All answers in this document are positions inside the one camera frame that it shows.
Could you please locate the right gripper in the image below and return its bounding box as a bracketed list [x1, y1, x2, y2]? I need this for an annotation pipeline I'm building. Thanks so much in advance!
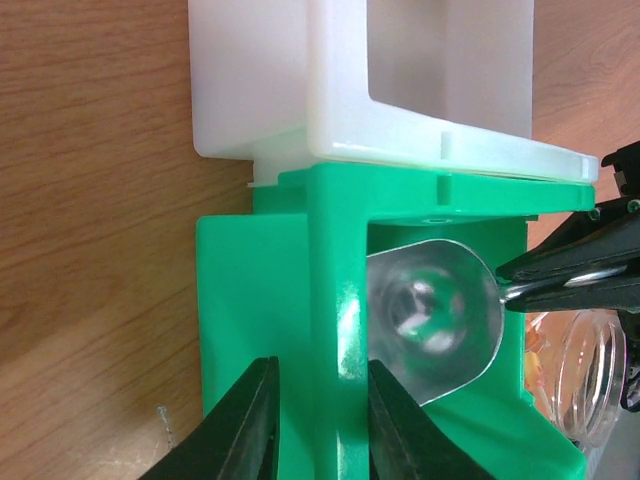
[496, 141, 640, 313]

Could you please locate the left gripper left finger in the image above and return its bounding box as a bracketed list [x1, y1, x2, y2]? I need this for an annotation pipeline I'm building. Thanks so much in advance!
[142, 356, 280, 480]

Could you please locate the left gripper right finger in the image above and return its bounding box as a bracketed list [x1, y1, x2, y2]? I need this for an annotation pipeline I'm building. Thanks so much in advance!
[368, 360, 493, 479]

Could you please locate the clear plastic jar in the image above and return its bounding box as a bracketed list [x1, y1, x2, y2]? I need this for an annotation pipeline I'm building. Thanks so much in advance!
[524, 310, 626, 450]

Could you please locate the metal scoop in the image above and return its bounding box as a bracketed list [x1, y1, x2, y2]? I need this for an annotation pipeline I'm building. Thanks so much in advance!
[364, 238, 626, 407]

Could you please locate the green plastic bin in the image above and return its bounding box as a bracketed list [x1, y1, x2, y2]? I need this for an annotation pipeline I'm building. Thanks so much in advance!
[196, 163, 595, 479]

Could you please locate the white plastic bin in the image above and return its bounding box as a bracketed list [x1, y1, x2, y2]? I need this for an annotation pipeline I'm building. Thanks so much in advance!
[188, 1, 599, 185]

